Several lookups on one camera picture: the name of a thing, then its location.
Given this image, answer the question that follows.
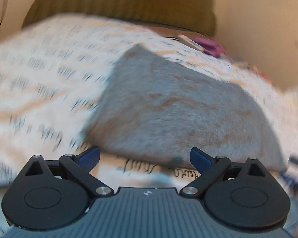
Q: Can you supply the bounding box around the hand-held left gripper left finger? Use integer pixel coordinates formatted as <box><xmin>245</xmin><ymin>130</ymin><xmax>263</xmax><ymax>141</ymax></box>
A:
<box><xmin>22</xmin><ymin>145</ymin><xmax>115</xmax><ymax>199</ymax></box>

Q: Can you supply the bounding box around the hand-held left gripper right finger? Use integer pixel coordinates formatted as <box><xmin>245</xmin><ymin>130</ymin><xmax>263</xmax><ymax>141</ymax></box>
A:
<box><xmin>179</xmin><ymin>147</ymin><xmax>273</xmax><ymax>200</ymax></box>

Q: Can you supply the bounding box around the grey sweater with navy sleeves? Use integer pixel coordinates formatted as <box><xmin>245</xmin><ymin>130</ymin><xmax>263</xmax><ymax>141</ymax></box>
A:
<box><xmin>81</xmin><ymin>43</ymin><xmax>287</xmax><ymax>172</ymax></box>

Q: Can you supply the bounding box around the white blanket with script print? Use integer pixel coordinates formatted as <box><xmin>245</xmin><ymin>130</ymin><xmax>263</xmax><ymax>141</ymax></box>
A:
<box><xmin>0</xmin><ymin>13</ymin><xmax>298</xmax><ymax>238</ymax></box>

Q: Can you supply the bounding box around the purple cloth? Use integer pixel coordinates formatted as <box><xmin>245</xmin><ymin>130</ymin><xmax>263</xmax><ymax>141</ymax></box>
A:
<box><xmin>194</xmin><ymin>37</ymin><xmax>228</xmax><ymax>58</ymax></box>

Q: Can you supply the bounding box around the white power strip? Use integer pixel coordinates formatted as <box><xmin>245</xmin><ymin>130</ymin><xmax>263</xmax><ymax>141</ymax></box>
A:
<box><xmin>177</xmin><ymin>34</ymin><xmax>204</xmax><ymax>51</ymax></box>

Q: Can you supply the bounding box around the green striped headboard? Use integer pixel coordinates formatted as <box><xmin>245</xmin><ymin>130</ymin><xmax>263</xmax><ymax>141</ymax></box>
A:
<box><xmin>21</xmin><ymin>0</ymin><xmax>218</xmax><ymax>36</ymax></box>

